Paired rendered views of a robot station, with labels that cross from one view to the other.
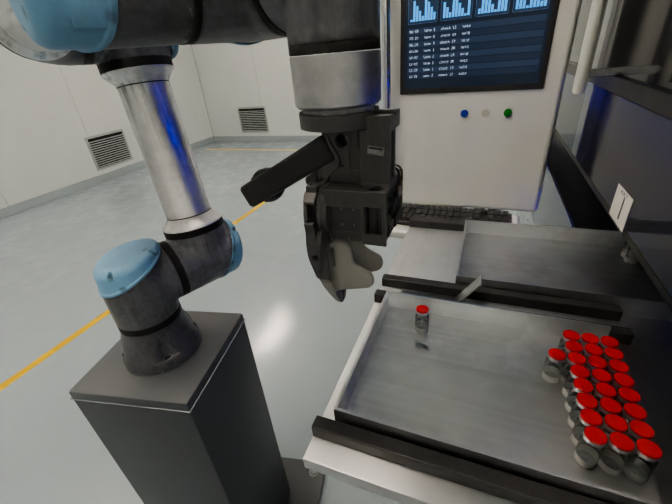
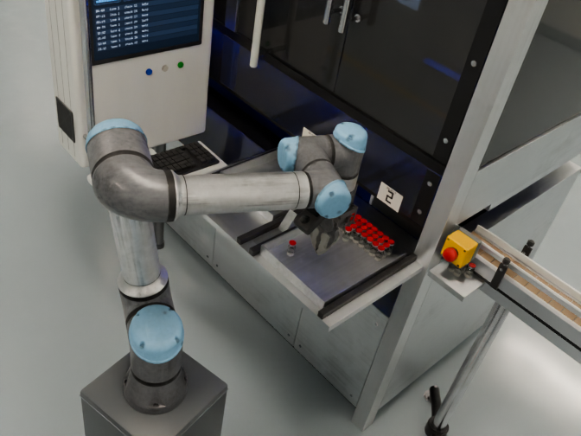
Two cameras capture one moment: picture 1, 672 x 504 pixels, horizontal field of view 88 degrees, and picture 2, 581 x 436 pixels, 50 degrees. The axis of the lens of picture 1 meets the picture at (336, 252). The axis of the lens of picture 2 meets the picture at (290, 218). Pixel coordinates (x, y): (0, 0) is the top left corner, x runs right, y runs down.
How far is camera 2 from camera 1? 1.40 m
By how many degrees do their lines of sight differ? 60
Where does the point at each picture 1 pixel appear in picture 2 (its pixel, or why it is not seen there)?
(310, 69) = (351, 182)
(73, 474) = not seen: outside the picture
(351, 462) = (341, 314)
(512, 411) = (351, 259)
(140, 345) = (178, 381)
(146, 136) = (147, 231)
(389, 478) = (353, 307)
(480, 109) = (160, 66)
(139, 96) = not seen: hidden behind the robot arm
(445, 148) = (135, 103)
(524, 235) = (252, 166)
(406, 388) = (320, 279)
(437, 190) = not seen: hidden behind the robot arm
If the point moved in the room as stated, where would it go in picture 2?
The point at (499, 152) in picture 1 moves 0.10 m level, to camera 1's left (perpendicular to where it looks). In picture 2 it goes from (177, 95) to (161, 107)
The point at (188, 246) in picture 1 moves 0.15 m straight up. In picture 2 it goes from (166, 294) to (167, 247)
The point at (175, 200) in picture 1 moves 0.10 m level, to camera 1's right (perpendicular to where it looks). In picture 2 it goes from (156, 266) to (179, 240)
